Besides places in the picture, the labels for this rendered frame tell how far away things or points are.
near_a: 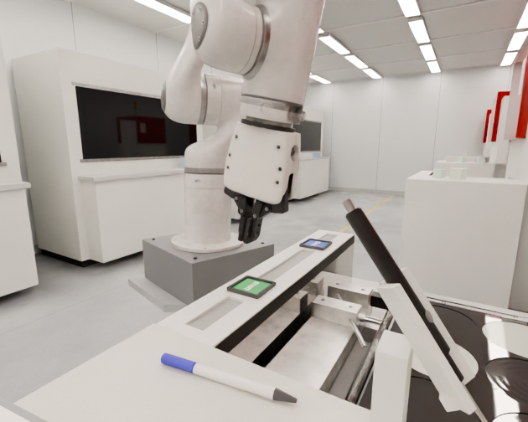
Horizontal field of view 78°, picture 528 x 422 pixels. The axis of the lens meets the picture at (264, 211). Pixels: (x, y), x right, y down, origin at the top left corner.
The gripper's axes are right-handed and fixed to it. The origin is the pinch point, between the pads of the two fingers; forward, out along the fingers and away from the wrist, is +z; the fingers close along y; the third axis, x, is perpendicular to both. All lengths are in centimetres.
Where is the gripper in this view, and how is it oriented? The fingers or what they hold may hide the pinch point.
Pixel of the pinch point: (250, 228)
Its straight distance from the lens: 49.3
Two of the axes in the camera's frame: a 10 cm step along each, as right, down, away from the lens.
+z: -1.8, 9.4, 2.9
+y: -8.4, -3.0, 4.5
